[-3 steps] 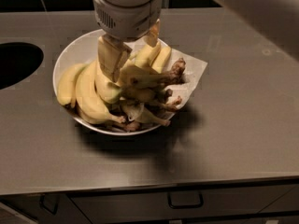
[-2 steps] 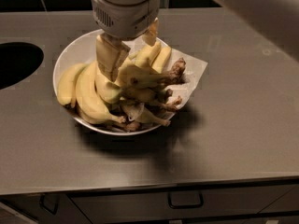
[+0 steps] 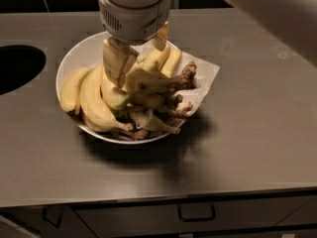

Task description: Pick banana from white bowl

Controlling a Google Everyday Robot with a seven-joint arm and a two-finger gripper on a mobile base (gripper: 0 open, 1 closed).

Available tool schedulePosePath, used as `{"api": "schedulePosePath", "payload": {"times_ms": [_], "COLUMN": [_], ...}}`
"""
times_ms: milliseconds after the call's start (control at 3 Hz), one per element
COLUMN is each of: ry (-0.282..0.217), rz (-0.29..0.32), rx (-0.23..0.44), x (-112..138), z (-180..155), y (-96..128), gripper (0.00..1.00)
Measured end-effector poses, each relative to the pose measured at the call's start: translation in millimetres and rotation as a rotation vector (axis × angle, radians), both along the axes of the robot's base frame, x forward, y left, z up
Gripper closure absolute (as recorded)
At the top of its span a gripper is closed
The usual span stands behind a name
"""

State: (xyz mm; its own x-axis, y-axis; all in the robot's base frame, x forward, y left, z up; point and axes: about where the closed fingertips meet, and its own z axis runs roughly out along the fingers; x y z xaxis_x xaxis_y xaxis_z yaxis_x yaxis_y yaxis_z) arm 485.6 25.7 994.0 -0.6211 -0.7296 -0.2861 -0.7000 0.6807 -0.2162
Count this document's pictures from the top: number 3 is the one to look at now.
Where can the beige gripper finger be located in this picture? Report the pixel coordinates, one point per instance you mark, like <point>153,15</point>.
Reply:
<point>160,38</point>
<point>118,59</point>

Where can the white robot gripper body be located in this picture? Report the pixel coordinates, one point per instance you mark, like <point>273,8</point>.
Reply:
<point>135,23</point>

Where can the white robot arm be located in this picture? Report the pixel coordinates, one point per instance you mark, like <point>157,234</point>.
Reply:
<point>294,22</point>

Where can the white ceramic bowl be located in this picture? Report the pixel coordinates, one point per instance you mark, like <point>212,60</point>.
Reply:
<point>89,53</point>

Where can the long yellow banana top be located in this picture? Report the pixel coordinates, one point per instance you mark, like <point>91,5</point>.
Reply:
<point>139,80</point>

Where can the large yellow banana front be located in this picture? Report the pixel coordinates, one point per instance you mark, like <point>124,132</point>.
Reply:
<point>97,112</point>

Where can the bottom small yellow banana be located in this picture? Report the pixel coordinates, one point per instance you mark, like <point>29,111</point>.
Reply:
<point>149,121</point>

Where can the white paper napkin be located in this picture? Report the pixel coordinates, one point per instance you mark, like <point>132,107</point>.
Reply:
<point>205,74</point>

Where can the black round sink opening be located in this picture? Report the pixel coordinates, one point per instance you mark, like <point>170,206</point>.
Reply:
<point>19,64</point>

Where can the grey cabinet drawer front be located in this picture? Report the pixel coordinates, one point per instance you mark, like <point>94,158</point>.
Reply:
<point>163,219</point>

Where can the black drawer handle centre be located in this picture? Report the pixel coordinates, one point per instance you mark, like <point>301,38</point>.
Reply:
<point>196,212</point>

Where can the black drawer handle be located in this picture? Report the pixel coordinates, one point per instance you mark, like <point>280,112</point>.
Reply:
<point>52,215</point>
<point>196,212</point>

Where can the black drawer handle left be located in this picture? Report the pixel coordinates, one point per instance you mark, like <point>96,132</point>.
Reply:
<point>52,215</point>

